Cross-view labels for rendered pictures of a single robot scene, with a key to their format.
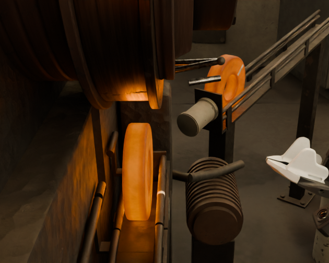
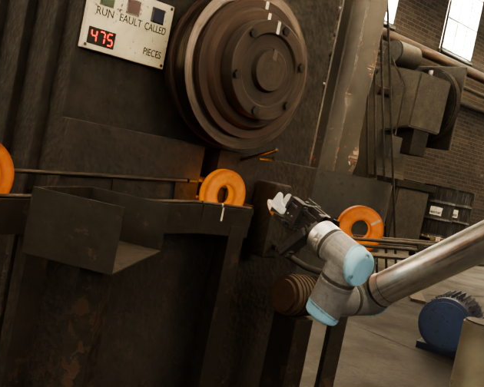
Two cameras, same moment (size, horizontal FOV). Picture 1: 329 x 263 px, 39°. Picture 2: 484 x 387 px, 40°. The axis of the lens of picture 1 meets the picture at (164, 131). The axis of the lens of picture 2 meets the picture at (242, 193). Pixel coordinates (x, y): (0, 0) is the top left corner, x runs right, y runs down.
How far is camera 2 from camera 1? 166 cm
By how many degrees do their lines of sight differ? 50
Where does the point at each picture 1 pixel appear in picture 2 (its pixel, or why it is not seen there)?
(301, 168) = (275, 203)
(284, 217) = not seen: outside the picture
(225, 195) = (300, 279)
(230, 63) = (362, 210)
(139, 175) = (209, 180)
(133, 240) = not seen: hidden behind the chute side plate
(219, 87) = (344, 220)
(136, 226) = not seen: hidden behind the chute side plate
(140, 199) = (204, 192)
